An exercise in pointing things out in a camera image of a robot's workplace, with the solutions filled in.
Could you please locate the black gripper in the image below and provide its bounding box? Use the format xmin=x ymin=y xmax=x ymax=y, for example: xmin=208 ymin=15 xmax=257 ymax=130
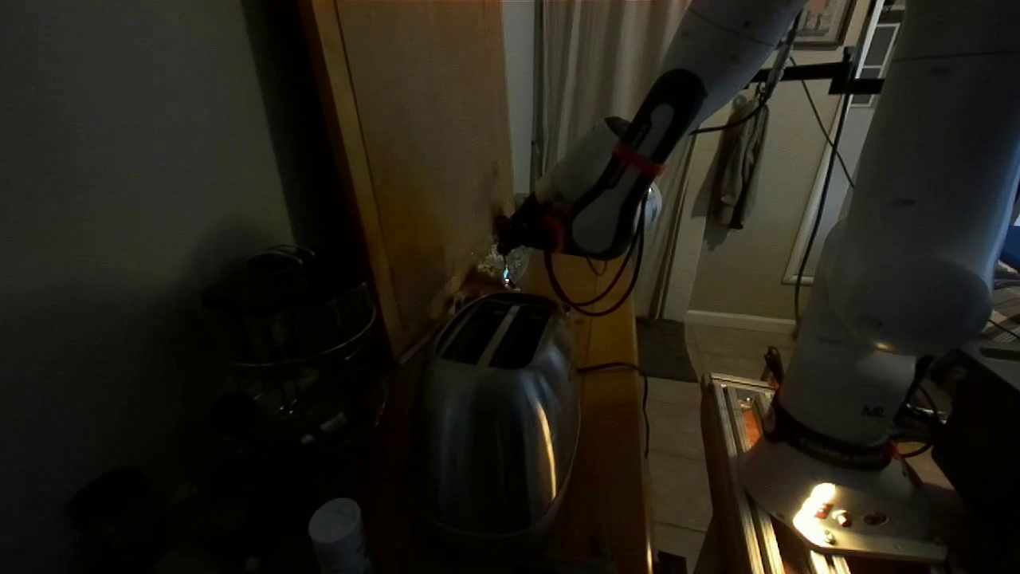
xmin=492 ymin=204 xmax=568 ymax=260

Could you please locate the silver metal spoon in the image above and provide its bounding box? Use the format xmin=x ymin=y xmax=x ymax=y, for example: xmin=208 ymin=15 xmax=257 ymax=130
xmin=498 ymin=250 xmax=526 ymax=293

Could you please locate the white cylindrical cup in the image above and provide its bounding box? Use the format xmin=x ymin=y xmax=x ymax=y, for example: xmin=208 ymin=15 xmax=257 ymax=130
xmin=307 ymin=494 xmax=371 ymax=574

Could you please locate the large wooden board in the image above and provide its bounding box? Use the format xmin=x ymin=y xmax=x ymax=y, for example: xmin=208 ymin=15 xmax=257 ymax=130
xmin=296 ymin=0 xmax=517 ymax=366

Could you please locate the light window curtain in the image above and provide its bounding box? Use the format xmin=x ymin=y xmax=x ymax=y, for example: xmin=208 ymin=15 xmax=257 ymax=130
xmin=531 ymin=0 xmax=699 ymax=325

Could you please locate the silver toaster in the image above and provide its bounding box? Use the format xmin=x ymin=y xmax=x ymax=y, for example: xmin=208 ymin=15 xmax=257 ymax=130
xmin=403 ymin=291 xmax=583 ymax=542

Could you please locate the hanging grey cloth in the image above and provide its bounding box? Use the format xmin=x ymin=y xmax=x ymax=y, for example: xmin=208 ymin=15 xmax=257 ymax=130
xmin=703 ymin=93 xmax=775 ymax=238

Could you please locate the black horizontal bar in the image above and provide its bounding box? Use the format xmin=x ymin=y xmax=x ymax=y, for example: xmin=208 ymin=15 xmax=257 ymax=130
xmin=731 ymin=52 xmax=886 ymax=94

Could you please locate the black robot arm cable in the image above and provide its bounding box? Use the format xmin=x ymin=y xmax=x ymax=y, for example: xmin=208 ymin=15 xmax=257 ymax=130
xmin=538 ymin=201 xmax=653 ymax=319

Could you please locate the aluminium mounting frame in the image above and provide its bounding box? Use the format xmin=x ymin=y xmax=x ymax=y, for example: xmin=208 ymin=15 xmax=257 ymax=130
xmin=699 ymin=368 xmax=782 ymax=574

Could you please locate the framed wall picture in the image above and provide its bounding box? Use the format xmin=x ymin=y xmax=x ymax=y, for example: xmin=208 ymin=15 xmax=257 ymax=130
xmin=790 ymin=0 xmax=856 ymax=52

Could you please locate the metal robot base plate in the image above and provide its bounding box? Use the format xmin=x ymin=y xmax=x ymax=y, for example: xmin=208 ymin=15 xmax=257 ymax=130
xmin=736 ymin=436 xmax=955 ymax=567

